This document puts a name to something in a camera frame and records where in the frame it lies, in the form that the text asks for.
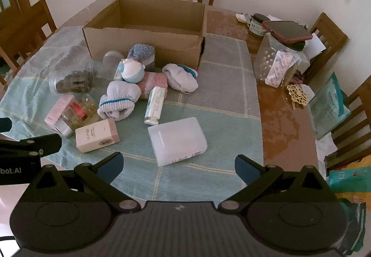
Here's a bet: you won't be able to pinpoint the clear glass jar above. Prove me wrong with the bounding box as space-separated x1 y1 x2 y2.
103 51 126 78

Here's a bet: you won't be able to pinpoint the white envelope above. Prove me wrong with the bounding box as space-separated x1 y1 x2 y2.
303 32 326 59

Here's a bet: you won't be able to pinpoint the brown cardboard box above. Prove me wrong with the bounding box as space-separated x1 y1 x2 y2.
83 0 208 72

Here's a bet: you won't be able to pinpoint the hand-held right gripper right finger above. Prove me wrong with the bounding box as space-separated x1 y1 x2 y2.
217 154 341 213

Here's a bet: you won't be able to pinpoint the pink sock roll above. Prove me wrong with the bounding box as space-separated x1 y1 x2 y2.
138 71 169 99

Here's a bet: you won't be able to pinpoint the blue grey sock roll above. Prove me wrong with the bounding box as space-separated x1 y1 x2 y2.
127 43 157 72

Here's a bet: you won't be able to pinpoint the checked grey green tablecloth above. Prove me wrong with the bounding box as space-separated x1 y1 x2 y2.
0 25 264 202

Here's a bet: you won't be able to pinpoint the white translucent plastic container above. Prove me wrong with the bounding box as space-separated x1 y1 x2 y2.
147 116 208 167

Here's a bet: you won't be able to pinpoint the dark lid jar green label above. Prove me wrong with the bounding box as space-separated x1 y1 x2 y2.
249 13 271 37

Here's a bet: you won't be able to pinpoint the white sock with blue stripe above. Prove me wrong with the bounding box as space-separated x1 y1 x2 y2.
99 81 142 122
162 63 199 92

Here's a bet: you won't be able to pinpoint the gold ornament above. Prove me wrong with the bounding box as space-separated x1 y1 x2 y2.
286 84 308 107

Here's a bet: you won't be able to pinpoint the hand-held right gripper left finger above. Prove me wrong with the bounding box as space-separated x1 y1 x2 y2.
17 152 139 213

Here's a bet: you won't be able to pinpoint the teal packet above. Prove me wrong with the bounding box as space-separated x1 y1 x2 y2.
308 72 351 141

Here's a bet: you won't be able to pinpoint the white printed paper slips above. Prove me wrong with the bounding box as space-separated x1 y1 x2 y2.
265 51 299 88

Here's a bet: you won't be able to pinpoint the white light blue sock ball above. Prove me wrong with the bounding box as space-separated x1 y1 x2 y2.
117 58 146 83

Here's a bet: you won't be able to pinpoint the clear dotted plastic jar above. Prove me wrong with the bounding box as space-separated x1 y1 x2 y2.
253 32 308 89

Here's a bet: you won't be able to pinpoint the glass jar with dark contents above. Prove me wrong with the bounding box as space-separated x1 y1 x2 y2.
49 61 97 95

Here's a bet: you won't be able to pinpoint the pink box with dark label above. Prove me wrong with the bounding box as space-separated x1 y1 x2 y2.
75 118 120 154

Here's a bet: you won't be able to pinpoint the phone in red case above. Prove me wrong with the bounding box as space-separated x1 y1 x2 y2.
262 20 313 44

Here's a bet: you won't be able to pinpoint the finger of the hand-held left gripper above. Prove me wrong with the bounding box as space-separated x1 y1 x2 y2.
0 133 63 157
0 117 13 133

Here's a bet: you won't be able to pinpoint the plain pink box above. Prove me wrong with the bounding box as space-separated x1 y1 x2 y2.
44 94 76 126

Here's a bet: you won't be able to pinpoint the red label jar yellow contents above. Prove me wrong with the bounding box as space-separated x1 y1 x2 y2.
54 95 99 139

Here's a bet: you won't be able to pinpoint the green and white box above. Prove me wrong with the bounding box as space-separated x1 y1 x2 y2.
144 86 166 126

